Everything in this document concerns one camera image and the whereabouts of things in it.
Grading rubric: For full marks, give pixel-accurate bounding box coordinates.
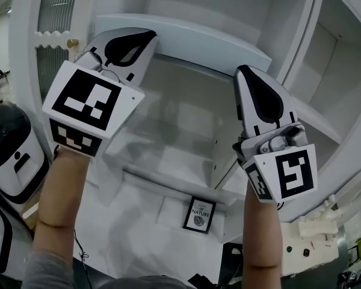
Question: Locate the person's grey shirt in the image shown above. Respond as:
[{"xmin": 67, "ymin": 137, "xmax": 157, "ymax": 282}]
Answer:
[{"xmin": 20, "ymin": 250, "xmax": 199, "ymax": 289}]

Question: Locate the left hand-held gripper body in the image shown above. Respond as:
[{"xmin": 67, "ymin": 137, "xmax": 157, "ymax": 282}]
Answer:
[{"xmin": 42, "ymin": 51, "xmax": 146, "ymax": 159}]

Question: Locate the black cable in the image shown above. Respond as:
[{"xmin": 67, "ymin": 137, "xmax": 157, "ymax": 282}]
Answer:
[{"xmin": 73, "ymin": 230, "xmax": 91, "ymax": 289}]

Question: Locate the person's left forearm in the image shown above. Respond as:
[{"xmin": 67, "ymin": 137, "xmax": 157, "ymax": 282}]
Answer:
[{"xmin": 32, "ymin": 149, "xmax": 90, "ymax": 252}]

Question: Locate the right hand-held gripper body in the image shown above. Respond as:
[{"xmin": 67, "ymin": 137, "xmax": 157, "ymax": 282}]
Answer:
[{"xmin": 232, "ymin": 123, "xmax": 318, "ymax": 204}]

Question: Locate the black framed picture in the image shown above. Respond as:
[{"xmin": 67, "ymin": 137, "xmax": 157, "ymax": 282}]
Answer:
[{"xmin": 182, "ymin": 196, "xmax": 217, "ymax": 235}]

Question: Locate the brown cardboard box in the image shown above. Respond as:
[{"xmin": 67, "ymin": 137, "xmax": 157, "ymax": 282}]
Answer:
[{"xmin": 20, "ymin": 202, "xmax": 42, "ymax": 232}]

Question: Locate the white ornate vanity table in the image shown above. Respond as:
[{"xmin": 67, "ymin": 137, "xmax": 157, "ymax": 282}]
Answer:
[{"xmin": 279, "ymin": 161, "xmax": 361, "ymax": 278}]

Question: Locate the person's right forearm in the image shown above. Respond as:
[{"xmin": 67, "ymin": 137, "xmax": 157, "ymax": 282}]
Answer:
[{"xmin": 242, "ymin": 188, "xmax": 283, "ymax": 289}]

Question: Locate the white shelving unit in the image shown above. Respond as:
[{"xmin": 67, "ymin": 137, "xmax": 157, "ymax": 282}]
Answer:
[{"xmin": 8, "ymin": 0, "xmax": 361, "ymax": 222}]

